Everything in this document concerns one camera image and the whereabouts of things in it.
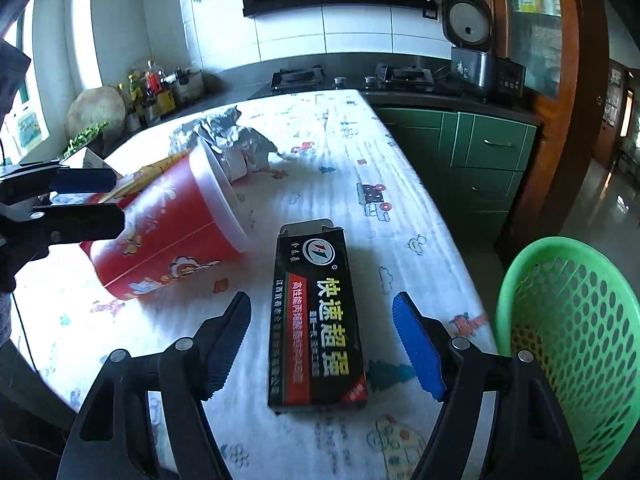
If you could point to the bowl of green vegetables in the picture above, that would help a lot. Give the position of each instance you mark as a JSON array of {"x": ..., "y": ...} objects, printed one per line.
[{"x": 84, "y": 138}]

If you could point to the silver foil wrapper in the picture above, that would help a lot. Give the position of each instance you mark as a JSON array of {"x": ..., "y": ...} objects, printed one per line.
[{"x": 238, "y": 149}]

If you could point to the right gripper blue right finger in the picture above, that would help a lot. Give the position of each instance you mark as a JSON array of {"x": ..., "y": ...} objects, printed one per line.
[{"x": 424, "y": 340}]

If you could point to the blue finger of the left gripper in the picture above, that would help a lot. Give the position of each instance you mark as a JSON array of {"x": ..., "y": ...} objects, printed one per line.
[{"x": 83, "y": 180}]

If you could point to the condiment bottles group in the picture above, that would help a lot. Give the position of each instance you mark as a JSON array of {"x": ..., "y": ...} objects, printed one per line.
[{"x": 150, "y": 94}]

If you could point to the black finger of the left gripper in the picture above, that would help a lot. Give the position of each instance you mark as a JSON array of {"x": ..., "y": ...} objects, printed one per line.
[{"x": 69, "y": 224}]

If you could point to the black rice cooker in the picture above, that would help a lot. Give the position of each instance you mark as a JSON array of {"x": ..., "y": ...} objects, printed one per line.
[{"x": 468, "y": 26}]

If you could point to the green plastic basket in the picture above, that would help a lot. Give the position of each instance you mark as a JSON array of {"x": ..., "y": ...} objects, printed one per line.
[{"x": 571, "y": 307}]

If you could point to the wooden glass cabinet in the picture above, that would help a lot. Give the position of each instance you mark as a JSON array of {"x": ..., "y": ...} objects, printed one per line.
[{"x": 563, "y": 45}]

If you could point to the green kitchen cabinet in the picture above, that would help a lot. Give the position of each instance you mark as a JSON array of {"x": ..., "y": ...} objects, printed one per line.
[{"x": 472, "y": 165}]

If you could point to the round wooden cutting board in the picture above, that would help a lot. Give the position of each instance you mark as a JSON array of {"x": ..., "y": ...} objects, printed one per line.
[{"x": 97, "y": 106}]

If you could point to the gas stove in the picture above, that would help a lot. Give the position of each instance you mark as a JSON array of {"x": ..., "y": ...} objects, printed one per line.
[{"x": 383, "y": 78}]

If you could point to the red instant noodle cup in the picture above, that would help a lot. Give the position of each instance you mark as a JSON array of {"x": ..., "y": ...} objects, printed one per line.
[{"x": 186, "y": 220}]

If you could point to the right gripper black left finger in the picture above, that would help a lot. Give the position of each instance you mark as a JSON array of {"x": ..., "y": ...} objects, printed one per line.
[{"x": 218, "y": 341}]

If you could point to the white patterned tablecloth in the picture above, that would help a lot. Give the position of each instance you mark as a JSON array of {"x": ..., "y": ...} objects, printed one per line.
[{"x": 123, "y": 372}]

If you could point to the yellow red snack wrapper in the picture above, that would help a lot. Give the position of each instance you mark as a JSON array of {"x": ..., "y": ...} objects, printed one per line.
[{"x": 141, "y": 179}]

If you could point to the black red battery box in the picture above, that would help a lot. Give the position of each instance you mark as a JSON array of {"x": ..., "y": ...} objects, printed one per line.
[{"x": 315, "y": 352}]

